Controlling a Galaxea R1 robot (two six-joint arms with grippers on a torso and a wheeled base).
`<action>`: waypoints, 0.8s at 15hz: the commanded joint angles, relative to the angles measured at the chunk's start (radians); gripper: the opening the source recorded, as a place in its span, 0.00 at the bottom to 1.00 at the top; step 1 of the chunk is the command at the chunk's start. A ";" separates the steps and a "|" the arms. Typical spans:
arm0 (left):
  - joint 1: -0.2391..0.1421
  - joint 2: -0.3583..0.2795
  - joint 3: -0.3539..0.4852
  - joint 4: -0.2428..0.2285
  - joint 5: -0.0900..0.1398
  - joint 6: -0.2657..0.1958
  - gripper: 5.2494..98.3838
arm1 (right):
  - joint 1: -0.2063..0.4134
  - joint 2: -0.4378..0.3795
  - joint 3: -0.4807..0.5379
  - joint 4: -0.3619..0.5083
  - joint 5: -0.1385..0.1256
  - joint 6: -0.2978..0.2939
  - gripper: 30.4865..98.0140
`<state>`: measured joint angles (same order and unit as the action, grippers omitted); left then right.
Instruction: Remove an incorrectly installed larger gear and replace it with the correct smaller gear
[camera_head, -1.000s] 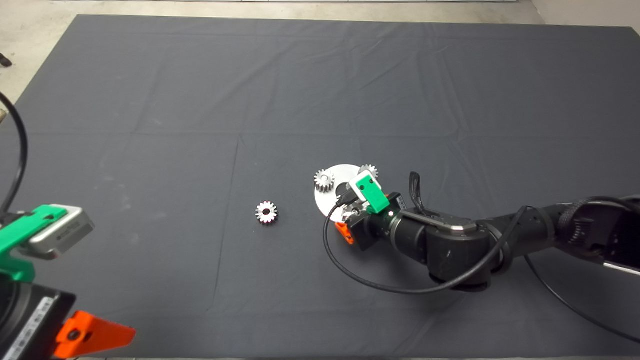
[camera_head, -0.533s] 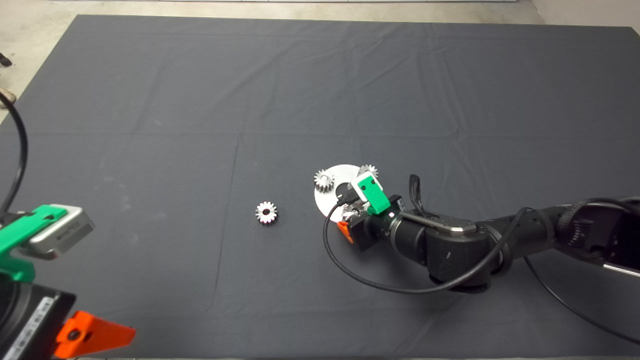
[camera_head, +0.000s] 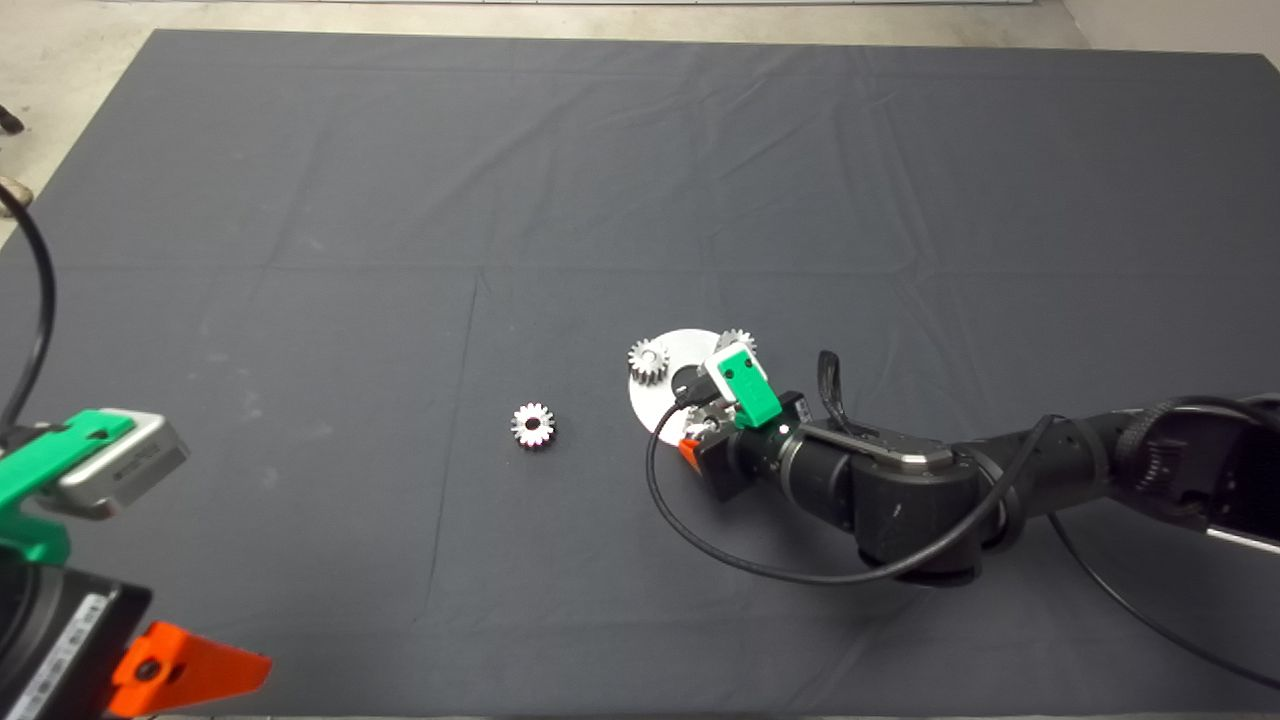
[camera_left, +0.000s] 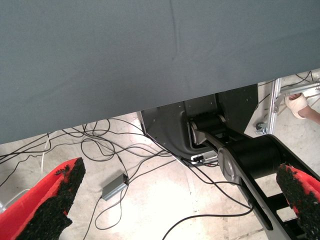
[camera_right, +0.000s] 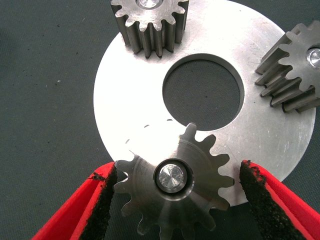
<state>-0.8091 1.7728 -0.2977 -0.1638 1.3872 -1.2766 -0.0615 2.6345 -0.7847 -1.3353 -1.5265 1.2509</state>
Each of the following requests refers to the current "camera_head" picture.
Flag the dark grey table cloth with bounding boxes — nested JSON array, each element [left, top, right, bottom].
[[0, 28, 1280, 719]]

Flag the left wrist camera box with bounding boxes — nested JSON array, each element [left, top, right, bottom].
[[55, 408, 191, 519]]

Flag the round metal plate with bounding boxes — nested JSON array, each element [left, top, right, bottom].
[[628, 328, 723, 436]]

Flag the camera black cable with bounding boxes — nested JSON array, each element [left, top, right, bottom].
[[645, 385, 1280, 691], [0, 185, 57, 431]]

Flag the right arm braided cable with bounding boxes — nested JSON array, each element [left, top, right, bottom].
[[818, 350, 881, 441]]

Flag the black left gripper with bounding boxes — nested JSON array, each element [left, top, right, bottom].
[[0, 560, 273, 720]]

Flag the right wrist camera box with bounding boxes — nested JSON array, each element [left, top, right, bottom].
[[700, 340, 761, 406]]

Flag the right camera black cable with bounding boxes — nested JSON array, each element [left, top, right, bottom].
[[645, 385, 1280, 691]]

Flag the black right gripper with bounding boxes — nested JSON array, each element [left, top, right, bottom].
[[678, 392, 813, 503]]

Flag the right green camera mount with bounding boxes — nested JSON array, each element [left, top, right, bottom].
[[712, 345, 783, 429]]

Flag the left camera black cable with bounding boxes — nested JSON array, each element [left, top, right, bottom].
[[0, 185, 57, 431]]

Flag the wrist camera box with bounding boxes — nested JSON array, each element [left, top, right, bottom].
[[55, 408, 191, 519], [700, 340, 761, 406]]

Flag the left green camera mount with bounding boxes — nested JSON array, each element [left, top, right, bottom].
[[0, 410, 136, 566]]

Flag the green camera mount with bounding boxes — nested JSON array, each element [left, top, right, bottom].
[[712, 345, 783, 429], [0, 410, 136, 566]]

